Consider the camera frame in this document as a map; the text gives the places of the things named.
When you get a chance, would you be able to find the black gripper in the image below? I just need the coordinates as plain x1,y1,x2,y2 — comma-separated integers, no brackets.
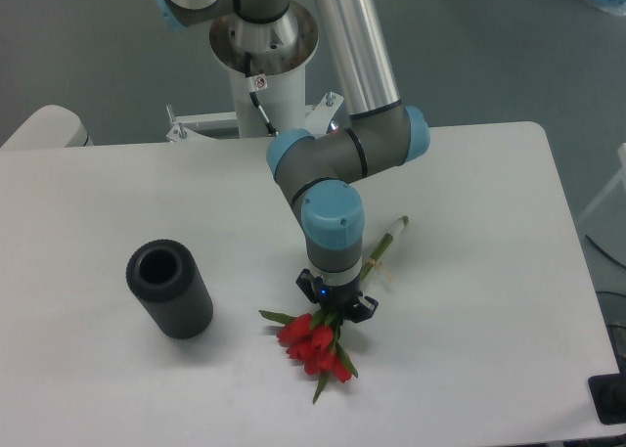
296,269,379,323

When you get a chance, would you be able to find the red tulip bouquet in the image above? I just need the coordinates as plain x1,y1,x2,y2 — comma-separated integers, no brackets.
259,215,410,402

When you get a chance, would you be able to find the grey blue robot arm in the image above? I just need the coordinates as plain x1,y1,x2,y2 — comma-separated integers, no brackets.
156,0,430,323

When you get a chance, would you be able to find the black ribbed cylindrical vase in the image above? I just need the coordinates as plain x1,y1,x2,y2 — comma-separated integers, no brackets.
125,239,213,339

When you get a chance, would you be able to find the black device at table edge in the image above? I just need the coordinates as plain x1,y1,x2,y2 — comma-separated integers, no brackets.
588,374,625,425

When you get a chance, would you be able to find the white chair armrest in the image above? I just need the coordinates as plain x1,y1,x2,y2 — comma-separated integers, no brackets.
1,105,94,152

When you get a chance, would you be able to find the black cable on pedestal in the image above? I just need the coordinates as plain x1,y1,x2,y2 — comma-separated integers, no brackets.
248,91,281,138

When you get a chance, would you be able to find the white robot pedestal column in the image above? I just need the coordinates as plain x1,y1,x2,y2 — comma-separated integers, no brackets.
166,1,344,143

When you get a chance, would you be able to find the black cable on floor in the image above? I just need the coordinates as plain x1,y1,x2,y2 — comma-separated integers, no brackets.
585,235,626,267

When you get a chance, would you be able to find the white frame at right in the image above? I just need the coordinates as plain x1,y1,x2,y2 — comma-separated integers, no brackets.
576,144,625,232

